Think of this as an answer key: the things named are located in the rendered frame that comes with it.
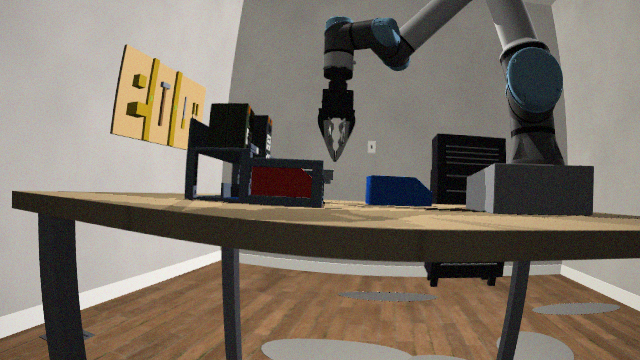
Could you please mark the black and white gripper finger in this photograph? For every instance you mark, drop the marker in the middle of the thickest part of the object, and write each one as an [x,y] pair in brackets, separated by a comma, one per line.
[325,124]
[349,123]

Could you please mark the grey metal shelf rack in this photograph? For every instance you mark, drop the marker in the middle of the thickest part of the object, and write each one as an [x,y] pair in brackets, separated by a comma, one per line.
[240,185]

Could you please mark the dark grey case with orange latches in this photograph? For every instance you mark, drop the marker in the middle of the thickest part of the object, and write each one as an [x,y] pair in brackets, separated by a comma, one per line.
[262,131]

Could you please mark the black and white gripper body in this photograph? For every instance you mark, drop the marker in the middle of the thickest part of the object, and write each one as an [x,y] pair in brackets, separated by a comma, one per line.
[338,99]

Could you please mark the olive green case with orange latches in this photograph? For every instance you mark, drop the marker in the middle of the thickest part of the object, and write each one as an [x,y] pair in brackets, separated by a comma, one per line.
[230,125]

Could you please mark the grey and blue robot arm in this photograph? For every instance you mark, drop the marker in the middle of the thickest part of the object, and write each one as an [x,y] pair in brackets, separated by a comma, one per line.
[534,77]

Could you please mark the blue bin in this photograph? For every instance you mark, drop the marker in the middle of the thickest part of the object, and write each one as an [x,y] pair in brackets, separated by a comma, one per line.
[398,191]

